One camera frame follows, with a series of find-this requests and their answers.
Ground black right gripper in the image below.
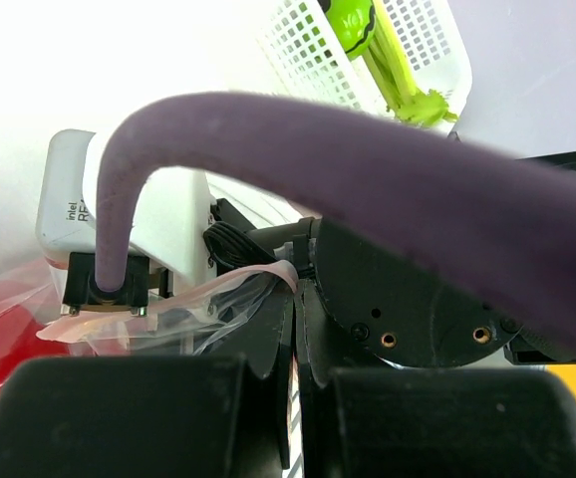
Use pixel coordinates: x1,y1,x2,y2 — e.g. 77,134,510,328
207,198,528,369

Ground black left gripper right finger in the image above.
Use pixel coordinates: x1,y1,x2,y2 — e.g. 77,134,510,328
295,281,576,477

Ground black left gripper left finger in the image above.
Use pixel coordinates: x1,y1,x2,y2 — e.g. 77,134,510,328
0,293,294,477

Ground pale green toy celery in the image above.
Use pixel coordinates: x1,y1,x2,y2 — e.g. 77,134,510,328
362,1,458,128

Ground green toy pepper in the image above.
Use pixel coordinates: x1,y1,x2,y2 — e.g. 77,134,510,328
318,0,376,60

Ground clear polka dot zip bag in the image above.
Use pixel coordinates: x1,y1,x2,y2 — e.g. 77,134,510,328
0,260,297,357

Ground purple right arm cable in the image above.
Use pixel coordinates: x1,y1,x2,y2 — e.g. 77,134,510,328
91,89,576,363

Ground white plastic basket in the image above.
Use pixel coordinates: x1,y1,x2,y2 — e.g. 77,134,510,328
253,1,472,135

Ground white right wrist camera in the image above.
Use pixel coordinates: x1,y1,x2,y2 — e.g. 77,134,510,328
36,129,216,316

